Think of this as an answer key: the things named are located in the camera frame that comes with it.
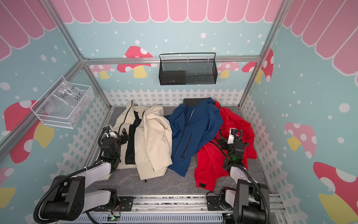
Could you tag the cream beige jacket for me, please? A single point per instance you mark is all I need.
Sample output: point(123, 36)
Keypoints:
point(149, 149)

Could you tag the black wire mesh basket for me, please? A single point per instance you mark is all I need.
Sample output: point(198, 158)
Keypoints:
point(200, 68)

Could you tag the red jacket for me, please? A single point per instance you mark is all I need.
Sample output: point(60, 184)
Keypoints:
point(210, 158)

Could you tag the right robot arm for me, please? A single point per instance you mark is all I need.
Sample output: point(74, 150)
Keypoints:
point(250, 200)

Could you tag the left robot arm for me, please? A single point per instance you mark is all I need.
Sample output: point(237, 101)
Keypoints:
point(66, 199)

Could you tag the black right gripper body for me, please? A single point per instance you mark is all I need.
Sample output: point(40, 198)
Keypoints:
point(225, 141)

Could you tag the clear wire basket with bags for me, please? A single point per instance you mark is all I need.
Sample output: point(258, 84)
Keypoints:
point(63, 105)

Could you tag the black box in basket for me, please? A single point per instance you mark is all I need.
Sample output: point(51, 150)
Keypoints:
point(172, 77)

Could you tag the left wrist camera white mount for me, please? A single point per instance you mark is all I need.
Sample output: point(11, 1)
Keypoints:
point(109, 133)

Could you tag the navy blue jacket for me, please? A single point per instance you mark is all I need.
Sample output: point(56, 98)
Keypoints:
point(192, 128)

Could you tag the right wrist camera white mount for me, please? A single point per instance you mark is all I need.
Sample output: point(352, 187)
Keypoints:
point(233, 136)

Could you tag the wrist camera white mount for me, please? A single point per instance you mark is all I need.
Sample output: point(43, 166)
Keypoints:
point(233, 136)
point(109, 133)

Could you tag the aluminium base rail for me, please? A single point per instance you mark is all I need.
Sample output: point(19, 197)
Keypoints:
point(164, 209)

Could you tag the black flat case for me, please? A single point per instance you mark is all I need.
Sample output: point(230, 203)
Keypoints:
point(193, 101)

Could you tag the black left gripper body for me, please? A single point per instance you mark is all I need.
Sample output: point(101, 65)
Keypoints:
point(120, 140)

